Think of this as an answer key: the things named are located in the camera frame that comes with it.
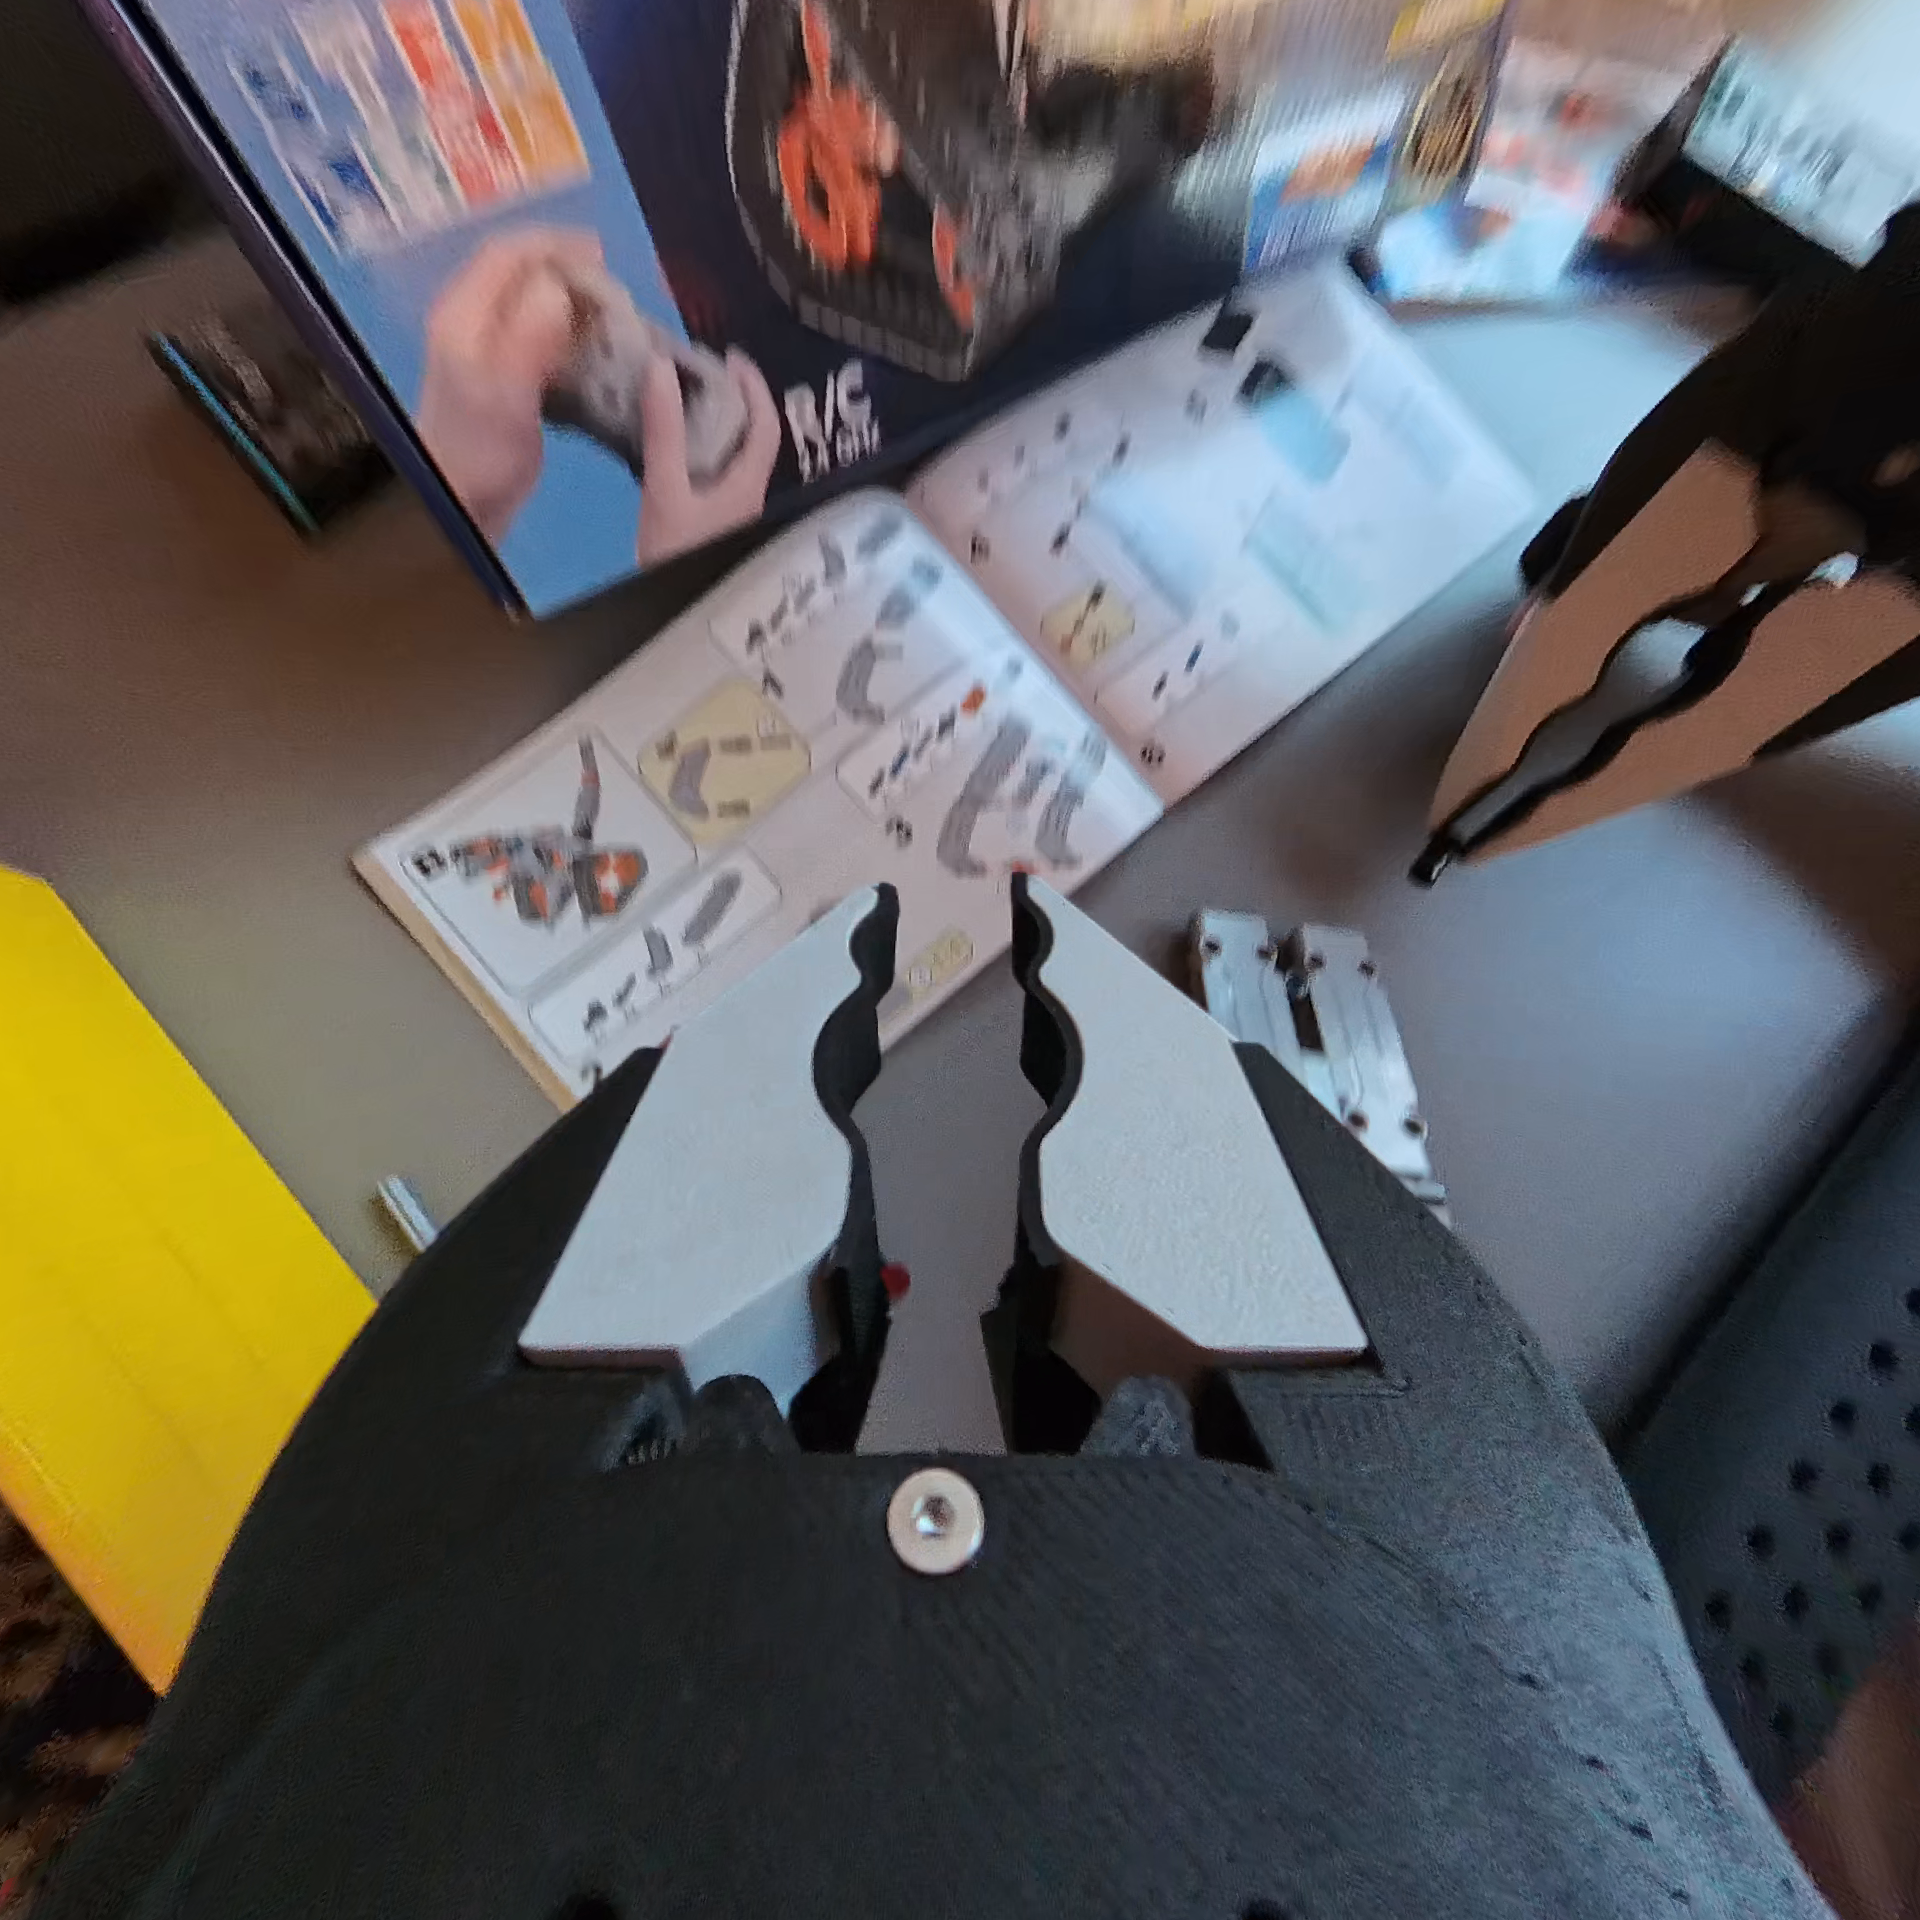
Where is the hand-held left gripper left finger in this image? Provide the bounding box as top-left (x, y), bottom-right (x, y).
top-left (514, 884), bottom-right (903, 1421)

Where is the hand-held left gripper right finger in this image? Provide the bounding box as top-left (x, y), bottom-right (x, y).
top-left (984, 868), bottom-right (1372, 1456)

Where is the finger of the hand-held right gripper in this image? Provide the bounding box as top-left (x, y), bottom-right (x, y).
top-left (1458, 554), bottom-right (1920, 866)
top-left (1416, 445), bottom-right (1777, 841)

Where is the grey brick assembly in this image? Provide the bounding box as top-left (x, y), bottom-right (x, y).
top-left (1188, 902), bottom-right (1455, 1208)

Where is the blue leaflet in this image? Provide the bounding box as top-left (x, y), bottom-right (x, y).
top-left (1347, 198), bottom-right (1596, 297)

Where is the yellow plastic bin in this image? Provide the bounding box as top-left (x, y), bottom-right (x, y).
top-left (0, 868), bottom-right (377, 1695)

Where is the grey desk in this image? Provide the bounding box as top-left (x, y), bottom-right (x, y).
top-left (0, 198), bottom-right (1920, 1502)

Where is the sticker sheet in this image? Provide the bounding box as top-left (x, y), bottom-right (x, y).
top-left (1684, 0), bottom-right (1920, 274)

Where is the instruction booklet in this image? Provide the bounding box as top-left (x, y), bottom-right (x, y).
top-left (353, 264), bottom-right (1539, 1110)

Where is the black perforated chair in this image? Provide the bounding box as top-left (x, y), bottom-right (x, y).
top-left (1613, 1080), bottom-right (1920, 1816)

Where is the black battery box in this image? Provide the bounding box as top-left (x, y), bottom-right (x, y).
top-left (147, 318), bottom-right (398, 534)

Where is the blue toy box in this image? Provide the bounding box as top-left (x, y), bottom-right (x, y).
top-left (83, 0), bottom-right (1517, 622)

